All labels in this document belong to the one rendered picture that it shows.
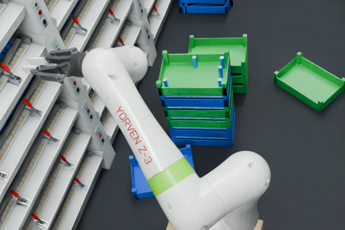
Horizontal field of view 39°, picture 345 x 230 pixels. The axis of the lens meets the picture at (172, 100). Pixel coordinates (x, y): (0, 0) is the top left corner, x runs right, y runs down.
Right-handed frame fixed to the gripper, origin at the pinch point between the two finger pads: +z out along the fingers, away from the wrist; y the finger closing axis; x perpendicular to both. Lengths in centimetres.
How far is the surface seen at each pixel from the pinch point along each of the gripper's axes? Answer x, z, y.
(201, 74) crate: -63, -23, 52
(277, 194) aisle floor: -109, -55, 20
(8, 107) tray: -8.9, 10.9, -10.4
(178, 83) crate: -61, -15, 45
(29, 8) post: 7.4, 8.1, 19.0
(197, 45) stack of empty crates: -84, -4, 91
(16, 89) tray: -8.1, 11.6, -3.5
